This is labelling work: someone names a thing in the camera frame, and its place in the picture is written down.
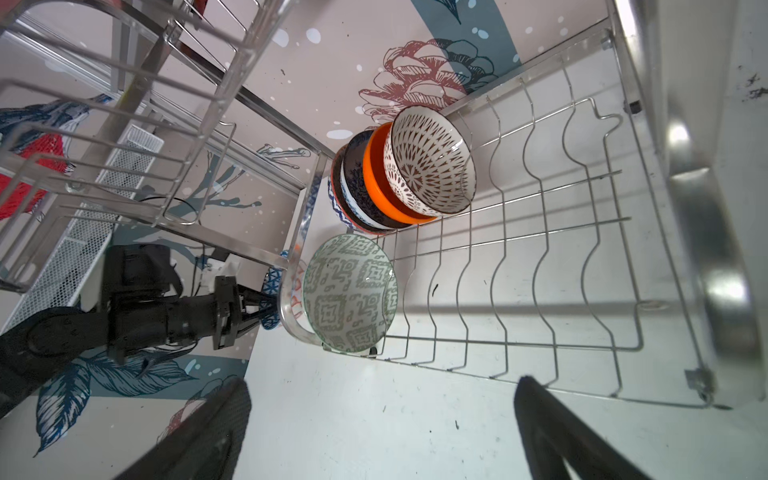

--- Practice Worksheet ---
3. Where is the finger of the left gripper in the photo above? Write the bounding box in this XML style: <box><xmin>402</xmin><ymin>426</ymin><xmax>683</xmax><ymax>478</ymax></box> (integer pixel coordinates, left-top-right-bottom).
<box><xmin>237</xmin><ymin>284</ymin><xmax>277</xmax><ymax>311</ymax></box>
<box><xmin>237</xmin><ymin>308</ymin><xmax>279</xmax><ymax>336</ymax></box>

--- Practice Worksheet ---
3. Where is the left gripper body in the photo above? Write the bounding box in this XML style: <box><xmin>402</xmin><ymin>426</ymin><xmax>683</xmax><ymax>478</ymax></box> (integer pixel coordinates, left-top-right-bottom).
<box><xmin>179</xmin><ymin>276</ymin><xmax>243</xmax><ymax>350</ymax></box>

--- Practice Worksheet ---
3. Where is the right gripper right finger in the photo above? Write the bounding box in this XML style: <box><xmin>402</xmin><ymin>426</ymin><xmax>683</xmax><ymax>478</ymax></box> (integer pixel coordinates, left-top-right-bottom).
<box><xmin>514</xmin><ymin>376</ymin><xmax>648</xmax><ymax>479</ymax></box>

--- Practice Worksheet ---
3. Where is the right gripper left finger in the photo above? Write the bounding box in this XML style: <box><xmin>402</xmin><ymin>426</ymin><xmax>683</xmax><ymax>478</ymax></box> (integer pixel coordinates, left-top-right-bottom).
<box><xmin>117</xmin><ymin>378</ymin><xmax>251</xmax><ymax>479</ymax></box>

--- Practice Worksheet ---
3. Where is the dark blue patterned bowl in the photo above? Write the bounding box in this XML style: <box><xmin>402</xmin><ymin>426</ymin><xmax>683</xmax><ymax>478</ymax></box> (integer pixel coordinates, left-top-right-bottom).
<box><xmin>261</xmin><ymin>267</ymin><xmax>283</xmax><ymax>330</ymax></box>

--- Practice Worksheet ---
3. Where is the blue floral ceramic bowl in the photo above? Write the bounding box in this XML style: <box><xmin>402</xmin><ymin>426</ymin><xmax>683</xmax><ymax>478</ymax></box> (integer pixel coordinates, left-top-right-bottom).
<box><xmin>340</xmin><ymin>130</ymin><xmax>406</xmax><ymax>232</ymax></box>

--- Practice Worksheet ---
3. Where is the orange plastic bowl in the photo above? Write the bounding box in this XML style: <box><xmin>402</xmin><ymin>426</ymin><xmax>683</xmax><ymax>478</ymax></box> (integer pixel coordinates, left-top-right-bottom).
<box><xmin>363</xmin><ymin>122</ymin><xmax>435</xmax><ymax>226</ymax></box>

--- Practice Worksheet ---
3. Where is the stainless steel dish rack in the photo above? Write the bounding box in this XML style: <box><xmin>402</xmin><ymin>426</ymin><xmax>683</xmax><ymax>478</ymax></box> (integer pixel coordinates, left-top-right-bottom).
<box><xmin>0</xmin><ymin>0</ymin><xmax>768</xmax><ymax>410</ymax></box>

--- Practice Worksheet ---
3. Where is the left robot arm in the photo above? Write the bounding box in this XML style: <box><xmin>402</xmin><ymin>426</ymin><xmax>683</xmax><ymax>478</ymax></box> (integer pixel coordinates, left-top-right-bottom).
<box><xmin>1</xmin><ymin>244</ymin><xmax>278</xmax><ymax>414</ymax></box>

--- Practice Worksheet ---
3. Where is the white wire mesh shelf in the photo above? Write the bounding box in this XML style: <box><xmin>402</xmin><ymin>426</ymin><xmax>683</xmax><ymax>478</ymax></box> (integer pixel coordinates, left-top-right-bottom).
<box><xmin>2</xmin><ymin>125</ymin><xmax>164</xmax><ymax>331</ymax></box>

